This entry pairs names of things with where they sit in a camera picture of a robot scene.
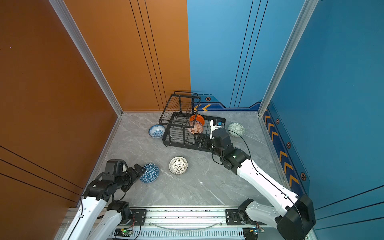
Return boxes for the aluminium front rail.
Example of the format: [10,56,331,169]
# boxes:
[53,206,319,240]

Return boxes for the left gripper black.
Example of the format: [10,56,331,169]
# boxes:
[116,163,147,191]

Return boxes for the orange plastic bowl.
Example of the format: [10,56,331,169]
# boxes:
[190,114,205,126]

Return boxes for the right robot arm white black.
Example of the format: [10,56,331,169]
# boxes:
[208,126,316,240]

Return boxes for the blue white floral bowl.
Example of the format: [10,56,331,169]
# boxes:
[149,124,166,139]

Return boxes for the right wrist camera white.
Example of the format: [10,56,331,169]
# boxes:
[210,119,225,139]

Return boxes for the left green circuit board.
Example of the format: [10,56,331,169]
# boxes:
[113,228,135,239]

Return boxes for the right circuit board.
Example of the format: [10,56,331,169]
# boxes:
[242,228,265,240]

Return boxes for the dark blue geometric bowl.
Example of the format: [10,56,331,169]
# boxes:
[140,163,160,184]

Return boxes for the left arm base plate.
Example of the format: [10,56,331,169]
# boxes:
[102,209,147,227]

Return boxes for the white red lattice bowl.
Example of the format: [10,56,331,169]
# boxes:
[169,157,188,175]

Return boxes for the red patterned bowl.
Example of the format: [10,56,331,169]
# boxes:
[188,122,204,134]

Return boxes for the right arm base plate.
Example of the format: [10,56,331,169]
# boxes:
[225,209,266,226]

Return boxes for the green white patterned bowl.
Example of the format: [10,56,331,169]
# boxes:
[228,123,246,138]

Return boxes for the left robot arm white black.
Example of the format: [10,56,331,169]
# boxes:
[62,159,146,240]

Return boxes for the black wire dish rack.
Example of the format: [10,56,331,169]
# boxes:
[159,91,226,152]

